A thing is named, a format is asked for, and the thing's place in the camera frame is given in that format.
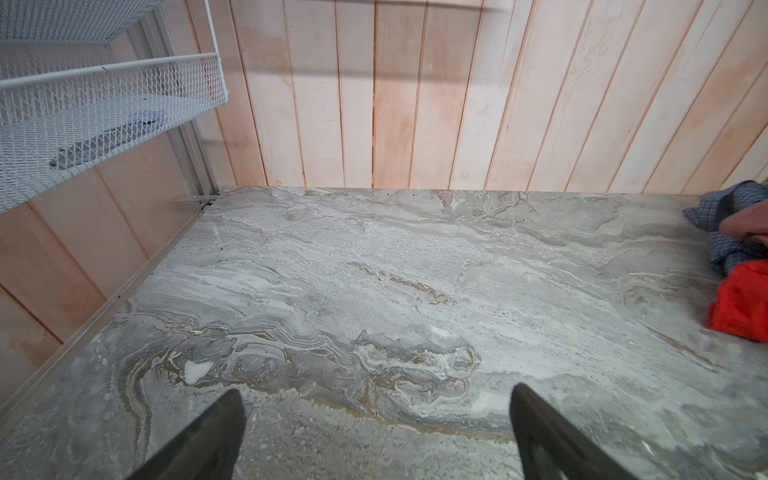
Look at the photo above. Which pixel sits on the red cloth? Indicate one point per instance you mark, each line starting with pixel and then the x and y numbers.
pixel 740 308

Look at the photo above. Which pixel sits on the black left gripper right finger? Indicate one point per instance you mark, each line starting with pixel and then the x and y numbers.
pixel 551 447

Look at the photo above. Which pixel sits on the white wire mesh shelf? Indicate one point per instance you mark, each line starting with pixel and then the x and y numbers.
pixel 67 105

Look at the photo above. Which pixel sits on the dusty pink cloth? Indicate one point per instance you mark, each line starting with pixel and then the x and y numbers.
pixel 750 223

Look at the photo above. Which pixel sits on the blue checked cloth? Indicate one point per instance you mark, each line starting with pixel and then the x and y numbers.
pixel 714 207

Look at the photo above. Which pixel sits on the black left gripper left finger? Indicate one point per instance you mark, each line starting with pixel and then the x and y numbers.
pixel 207 448

